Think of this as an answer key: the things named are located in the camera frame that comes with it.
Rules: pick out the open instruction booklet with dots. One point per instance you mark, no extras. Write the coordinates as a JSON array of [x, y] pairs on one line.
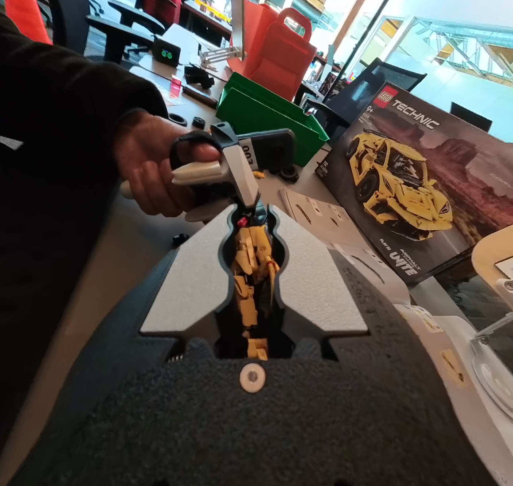
[[336, 221]]

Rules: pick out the yellow brick car model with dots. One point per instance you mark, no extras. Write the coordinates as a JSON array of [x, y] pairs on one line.
[[248, 253]]

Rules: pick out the black device green lights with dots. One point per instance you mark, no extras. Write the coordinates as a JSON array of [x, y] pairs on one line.
[[167, 53]]

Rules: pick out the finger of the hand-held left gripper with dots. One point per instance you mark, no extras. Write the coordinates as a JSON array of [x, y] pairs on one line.
[[208, 212], [244, 177]]

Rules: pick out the car set box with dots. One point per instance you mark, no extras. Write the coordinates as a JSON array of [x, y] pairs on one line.
[[461, 153]]

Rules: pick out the dark red tote bag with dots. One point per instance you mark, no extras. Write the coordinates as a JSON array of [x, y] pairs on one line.
[[160, 1]]

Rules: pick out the grey desk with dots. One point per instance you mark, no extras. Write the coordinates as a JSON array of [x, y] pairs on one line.
[[132, 245]]

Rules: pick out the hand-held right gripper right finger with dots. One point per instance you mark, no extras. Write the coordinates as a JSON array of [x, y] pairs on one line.
[[316, 289]]

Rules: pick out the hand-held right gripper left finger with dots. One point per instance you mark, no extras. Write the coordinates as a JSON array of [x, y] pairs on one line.
[[188, 289]]

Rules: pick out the green plastic bin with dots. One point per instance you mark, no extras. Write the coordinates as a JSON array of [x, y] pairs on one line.
[[260, 117]]

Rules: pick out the small black object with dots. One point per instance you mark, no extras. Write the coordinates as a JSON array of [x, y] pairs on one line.
[[198, 75]]

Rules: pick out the red plastic bin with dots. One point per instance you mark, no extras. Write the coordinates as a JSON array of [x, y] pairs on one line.
[[280, 65]]

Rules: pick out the wooden document stand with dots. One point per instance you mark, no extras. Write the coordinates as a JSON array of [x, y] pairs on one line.
[[487, 253]]

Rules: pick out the pink plastic piece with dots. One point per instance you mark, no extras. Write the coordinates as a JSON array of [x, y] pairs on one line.
[[176, 85]]

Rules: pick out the black desk monitor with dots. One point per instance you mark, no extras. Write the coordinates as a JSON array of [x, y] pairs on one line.
[[471, 115]]

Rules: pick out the person's left hand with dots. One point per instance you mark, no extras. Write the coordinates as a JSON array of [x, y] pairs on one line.
[[148, 165]]

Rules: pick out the white lattice bracket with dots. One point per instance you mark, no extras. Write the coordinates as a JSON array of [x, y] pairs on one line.
[[237, 13]]

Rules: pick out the small black connector piece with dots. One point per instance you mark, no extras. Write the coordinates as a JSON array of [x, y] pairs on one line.
[[181, 240]]

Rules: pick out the small black round piece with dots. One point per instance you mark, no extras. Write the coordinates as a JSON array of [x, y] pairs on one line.
[[177, 119]]

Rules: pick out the orange traffic cone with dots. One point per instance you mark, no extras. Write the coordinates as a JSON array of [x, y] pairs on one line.
[[24, 5]]

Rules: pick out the brown wooden stick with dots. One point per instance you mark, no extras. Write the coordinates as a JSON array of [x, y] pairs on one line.
[[200, 95]]

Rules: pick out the black office chair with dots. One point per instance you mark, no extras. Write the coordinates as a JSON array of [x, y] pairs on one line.
[[396, 79], [132, 13]]

